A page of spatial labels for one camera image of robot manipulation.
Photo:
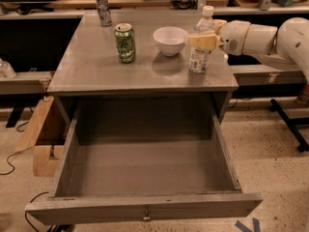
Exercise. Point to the grey wooden cabinet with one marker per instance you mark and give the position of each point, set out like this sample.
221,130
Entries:
91,66

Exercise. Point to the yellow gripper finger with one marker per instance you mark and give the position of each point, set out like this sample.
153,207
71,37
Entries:
207,41
218,23

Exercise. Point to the black stand leg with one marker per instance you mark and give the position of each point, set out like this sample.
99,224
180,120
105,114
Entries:
292,124

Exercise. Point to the silver slim can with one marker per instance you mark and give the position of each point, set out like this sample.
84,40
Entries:
104,13

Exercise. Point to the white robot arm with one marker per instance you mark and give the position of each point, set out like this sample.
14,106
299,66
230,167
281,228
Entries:
287,45

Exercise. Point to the white ceramic bowl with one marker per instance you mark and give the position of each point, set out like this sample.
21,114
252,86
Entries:
169,40

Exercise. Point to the wooden block stand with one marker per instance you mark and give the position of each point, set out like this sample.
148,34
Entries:
44,135

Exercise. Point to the open grey top drawer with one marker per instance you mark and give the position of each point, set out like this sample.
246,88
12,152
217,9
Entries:
163,154

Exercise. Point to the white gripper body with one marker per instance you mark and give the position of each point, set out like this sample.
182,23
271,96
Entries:
232,38

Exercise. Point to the metal drawer knob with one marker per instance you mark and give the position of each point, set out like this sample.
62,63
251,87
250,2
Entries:
146,216

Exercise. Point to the green soda can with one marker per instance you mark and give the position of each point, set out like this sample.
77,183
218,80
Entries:
124,36

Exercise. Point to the clear plastic water bottle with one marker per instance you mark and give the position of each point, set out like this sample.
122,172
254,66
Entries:
199,57

